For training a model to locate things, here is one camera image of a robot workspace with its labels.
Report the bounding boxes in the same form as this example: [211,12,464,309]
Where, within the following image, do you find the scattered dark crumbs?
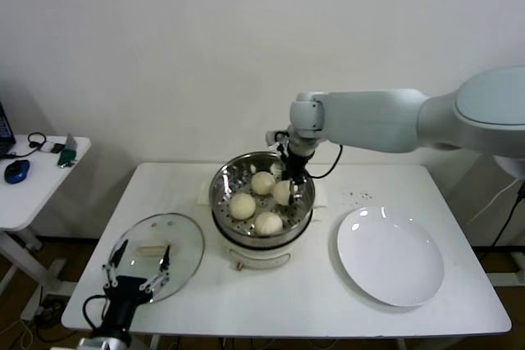
[342,189,372,202]

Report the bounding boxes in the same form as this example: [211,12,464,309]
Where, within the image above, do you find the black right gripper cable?
[303,143,344,179]

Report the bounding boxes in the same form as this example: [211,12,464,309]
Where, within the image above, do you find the round glass pot lid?
[107,212,206,305]

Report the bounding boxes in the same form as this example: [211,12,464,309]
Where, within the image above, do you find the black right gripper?
[284,143,313,207]

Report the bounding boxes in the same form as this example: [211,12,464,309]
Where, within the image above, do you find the small white side table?
[0,135,92,298]

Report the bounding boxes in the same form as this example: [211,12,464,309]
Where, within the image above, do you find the perforated steel steamer basket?
[198,152,328,244]

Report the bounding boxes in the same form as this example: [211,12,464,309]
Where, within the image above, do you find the black wall cable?
[491,184,525,247]

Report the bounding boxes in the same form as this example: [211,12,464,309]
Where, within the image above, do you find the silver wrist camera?
[76,336,104,350]
[265,130,290,154]

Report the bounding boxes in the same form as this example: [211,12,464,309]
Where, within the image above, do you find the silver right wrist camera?
[265,130,290,154]

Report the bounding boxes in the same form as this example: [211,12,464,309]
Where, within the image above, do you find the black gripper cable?
[83,294,108,329]
[303,143,344,179]

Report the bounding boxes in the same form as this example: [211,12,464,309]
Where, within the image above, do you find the round white plate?
[336,206,445,307]

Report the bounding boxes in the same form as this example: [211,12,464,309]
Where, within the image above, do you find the blue computer mouse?
[3,159,31,185]

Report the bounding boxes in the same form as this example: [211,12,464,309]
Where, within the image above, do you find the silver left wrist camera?
[76,336,104,350]

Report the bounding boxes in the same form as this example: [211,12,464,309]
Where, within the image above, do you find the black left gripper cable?
[83,294,108,329]

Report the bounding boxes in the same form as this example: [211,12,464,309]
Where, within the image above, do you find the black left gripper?
[101,239,172,330]

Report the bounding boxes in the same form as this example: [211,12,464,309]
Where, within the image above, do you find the dark laptop screen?
[0,102,17,159]

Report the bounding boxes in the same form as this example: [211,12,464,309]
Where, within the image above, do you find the white wall cable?
[465,177,524,228]

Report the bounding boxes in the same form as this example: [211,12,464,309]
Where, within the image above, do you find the green circuit board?
[56,148,79,169]

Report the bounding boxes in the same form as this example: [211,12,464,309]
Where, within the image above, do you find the white steamed baozi bun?
[272,180,294,207]
[228,193,258,220]
[254,210,284,236]
[249,171,276,196]

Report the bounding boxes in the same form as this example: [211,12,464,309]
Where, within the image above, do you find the white electric cooker pot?
[212,206,313,272]

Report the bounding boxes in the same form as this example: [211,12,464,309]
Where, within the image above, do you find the looped thin black cable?
[26,132,48,152]

